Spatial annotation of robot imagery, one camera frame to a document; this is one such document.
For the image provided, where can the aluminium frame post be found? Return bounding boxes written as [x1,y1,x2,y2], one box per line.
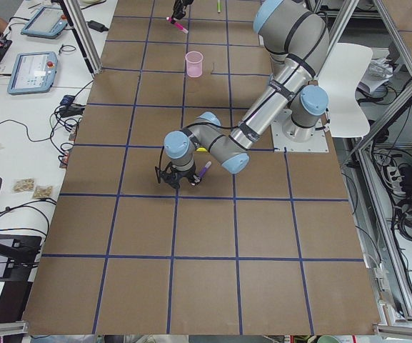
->
[57,0,102,75]

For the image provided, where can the black power adapter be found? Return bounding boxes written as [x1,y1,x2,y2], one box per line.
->
[87,20,109,32]

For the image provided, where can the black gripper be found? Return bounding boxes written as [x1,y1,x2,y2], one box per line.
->
[156,162,202,189]

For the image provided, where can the pink pen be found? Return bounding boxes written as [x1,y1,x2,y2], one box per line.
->
[166,17,189,34]

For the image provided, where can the teach pendant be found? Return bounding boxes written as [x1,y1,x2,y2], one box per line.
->
[21,6,68,39]
[7,51,58,95]

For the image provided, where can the purple pen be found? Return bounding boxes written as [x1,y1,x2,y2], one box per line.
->
[198,161,212,179]

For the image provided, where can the snack bag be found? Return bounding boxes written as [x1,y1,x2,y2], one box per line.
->
[11,178,36,193]
[32,185,54,199]

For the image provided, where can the white chair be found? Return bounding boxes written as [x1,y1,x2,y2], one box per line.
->
[318,43,373,138]

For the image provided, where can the upper teach pendant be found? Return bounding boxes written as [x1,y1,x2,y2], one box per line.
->
[21,6,68,39]

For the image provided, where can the pink mesh cup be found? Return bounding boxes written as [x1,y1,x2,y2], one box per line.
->
[185,51,204,78]

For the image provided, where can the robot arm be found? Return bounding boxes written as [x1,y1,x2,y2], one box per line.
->
[155,1,329,189]

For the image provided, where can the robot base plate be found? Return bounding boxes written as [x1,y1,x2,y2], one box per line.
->
[270,109,329,154]

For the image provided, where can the black tablet device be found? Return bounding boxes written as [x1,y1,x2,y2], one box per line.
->
[0,234,41,282]

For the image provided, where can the black cables on desk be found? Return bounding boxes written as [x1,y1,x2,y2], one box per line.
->
[0,44,96,169]

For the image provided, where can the lower teach pendant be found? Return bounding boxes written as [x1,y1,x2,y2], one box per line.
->
[7,51,58,95]

